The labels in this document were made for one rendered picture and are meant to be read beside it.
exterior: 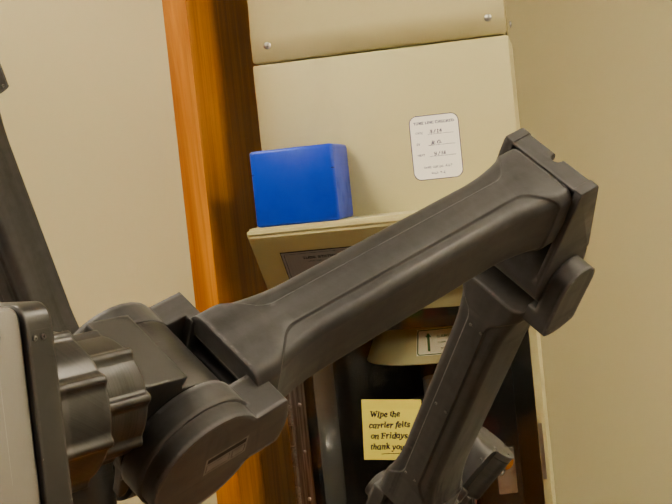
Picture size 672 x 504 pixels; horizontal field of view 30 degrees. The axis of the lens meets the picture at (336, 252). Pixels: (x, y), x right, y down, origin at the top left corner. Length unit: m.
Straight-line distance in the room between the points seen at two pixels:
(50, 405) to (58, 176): 1.54
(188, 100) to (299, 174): 0.17
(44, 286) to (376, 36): 0.54
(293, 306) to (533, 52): 1.26
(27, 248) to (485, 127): 0.58
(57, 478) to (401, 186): 1.00
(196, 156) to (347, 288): 0.75
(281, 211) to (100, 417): 0.86
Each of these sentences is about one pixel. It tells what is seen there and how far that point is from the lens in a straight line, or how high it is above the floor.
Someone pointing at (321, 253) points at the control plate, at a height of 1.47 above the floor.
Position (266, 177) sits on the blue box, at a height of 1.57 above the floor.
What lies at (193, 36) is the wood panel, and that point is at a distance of 1.54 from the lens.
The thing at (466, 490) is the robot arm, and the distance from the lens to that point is 1.30.
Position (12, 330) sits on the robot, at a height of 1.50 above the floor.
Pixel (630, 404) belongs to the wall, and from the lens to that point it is 2.01.
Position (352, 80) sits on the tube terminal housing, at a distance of 1.57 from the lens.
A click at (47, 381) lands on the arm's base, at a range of 0.61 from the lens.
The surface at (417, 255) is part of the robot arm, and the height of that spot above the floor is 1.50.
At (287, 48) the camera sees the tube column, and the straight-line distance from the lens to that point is 1.59.
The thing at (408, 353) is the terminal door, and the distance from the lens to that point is 1.55.
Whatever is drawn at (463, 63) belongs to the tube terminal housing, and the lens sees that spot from 1.55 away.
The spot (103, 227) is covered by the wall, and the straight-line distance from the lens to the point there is 2.12.
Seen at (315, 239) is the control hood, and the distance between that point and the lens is 1.47.
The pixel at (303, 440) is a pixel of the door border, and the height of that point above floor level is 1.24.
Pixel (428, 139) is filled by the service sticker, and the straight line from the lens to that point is 1.55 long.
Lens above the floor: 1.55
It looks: 3 degrees down
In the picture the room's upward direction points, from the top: 6 degrees counter-clockwise
